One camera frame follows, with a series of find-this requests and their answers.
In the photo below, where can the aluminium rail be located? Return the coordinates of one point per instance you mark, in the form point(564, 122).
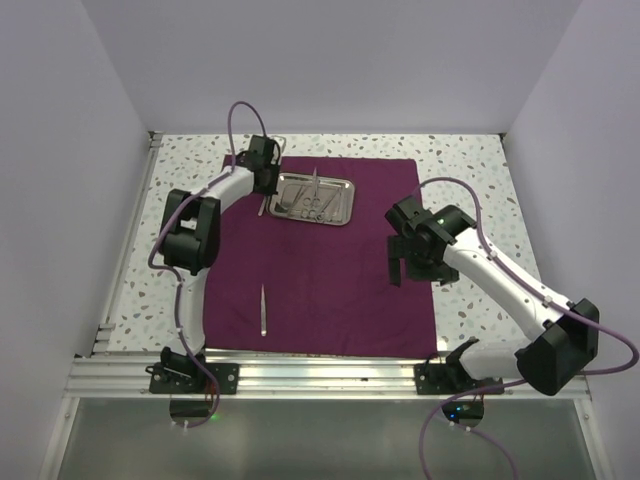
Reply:
point(261, 376)
point(107, 321)

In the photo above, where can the steel tweezers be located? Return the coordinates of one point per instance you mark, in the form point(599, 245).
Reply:
point(263, 312)

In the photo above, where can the aluminium front rail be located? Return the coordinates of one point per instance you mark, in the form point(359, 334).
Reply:
point(261, 376)

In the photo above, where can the steel surgical scissors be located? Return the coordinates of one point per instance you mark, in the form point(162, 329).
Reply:
point(312, 208)

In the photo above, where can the aluminium left side rail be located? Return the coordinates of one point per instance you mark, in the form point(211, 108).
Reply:
point(107, 321)

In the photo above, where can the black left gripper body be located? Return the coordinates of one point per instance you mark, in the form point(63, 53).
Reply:
point(272, 177)

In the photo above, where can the purple cloth wrap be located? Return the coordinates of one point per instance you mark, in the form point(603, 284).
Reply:
point(327, 287)

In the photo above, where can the steel needle holder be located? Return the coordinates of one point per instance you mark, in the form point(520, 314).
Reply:
point(332, 210)

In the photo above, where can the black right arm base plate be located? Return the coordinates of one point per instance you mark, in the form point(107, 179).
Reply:
point(446, 376)

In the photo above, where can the steel forceps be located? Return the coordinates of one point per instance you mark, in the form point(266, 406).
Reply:
point(262, 206)

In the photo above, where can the stainless steel instrument tray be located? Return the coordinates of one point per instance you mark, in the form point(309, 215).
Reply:
point(293, 188)

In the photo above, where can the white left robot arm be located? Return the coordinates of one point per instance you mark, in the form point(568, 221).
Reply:
point(189, 242)

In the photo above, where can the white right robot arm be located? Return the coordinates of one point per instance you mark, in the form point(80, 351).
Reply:
point(560, 336)

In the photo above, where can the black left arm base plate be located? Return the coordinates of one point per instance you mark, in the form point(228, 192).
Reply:
point(166, 381)

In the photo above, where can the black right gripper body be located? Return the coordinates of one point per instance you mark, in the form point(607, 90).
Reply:
point(430, 268)

